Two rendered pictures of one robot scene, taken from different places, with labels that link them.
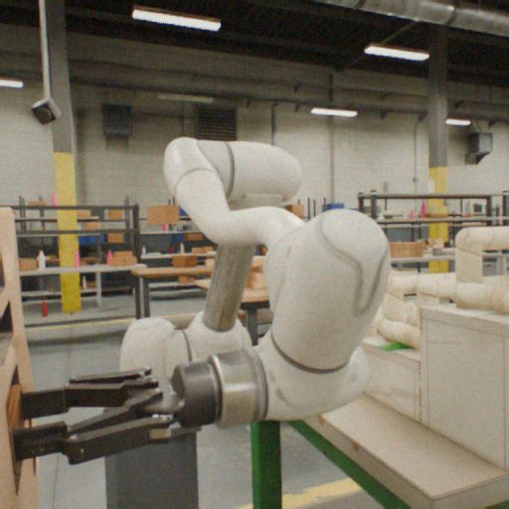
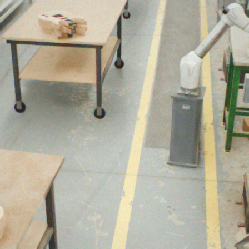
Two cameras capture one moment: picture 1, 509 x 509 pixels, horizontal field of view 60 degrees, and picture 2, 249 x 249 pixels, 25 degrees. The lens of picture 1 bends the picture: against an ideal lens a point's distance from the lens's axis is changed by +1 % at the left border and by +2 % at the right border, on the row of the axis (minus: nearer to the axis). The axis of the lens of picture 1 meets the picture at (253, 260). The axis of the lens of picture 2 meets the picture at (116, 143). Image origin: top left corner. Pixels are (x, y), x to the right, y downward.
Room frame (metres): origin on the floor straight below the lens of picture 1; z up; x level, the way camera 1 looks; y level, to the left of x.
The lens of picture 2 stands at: (-0.26, 4.53, 2.76)
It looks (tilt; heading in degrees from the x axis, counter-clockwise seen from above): 30 degrees down; 298
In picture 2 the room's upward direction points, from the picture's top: straight up
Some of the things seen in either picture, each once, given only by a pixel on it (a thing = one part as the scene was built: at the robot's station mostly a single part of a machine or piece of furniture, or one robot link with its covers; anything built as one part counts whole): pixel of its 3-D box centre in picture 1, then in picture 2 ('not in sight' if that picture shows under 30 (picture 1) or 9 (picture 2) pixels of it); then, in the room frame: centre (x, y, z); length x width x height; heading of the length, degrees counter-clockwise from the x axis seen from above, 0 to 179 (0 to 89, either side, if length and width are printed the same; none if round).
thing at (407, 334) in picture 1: (405, 333); not in sight; (0.71, -0.24, 1.04); 0.11 x 0.03 x 0.03; 21
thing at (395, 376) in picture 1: (450, 366); not in sight; (0.75, -0.33, 0.98); 0.27 x 0.16 x 0.09; 111
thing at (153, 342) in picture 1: (151, 355); (189, 73); (1.29, 0.31, 0.87); 0.18 x 0.16 x 0.22; 115
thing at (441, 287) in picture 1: (469, 287); not in sight; (0.71, -0.35, 1.12); 0.20 x 0.03 x 0.03; 110
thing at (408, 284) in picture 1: (431, 282); not in sight; (0.79, -0.32, 1.12); 0.20 x 0.03 x 0.03; 110
